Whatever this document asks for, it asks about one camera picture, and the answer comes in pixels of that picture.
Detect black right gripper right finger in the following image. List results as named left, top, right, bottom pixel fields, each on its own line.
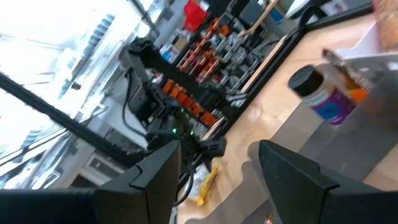
left=259, top=139, right=398, bottom=224

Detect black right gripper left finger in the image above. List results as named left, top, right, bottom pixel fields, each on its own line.
left=0, top=139, right=182, bottom=224

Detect silver foil snack packet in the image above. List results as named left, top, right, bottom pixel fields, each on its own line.
left=186, top=163, right=220, bottom=207

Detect grey translucent plastic bin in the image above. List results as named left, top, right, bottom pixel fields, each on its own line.
left=183, top=198, right=282, bottom=224
left=270, top=51, right=398, bottom=183

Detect purple label spice jar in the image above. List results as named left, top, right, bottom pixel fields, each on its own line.
left=288, top=64, right=357, bottom=126

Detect orange brown seasoning packet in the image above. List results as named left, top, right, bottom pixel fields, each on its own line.
left=322, top=48, right=374, bottom=105

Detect parts bin storage rack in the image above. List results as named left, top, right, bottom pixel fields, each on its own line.
left=160, top=15, right=280, bottom=127

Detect wooden desk grey legs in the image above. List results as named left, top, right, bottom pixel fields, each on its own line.
left=238, top=0, right=280, bottom=38

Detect red box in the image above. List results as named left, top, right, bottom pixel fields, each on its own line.
left=183, top=0, right=208, bottom=32

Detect black aluminium table frame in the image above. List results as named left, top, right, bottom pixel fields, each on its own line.
left=0, top=1, right=374, bottom=169

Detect black cable loop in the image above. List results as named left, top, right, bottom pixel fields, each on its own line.
left=297, top=4, right=327, bottom=30

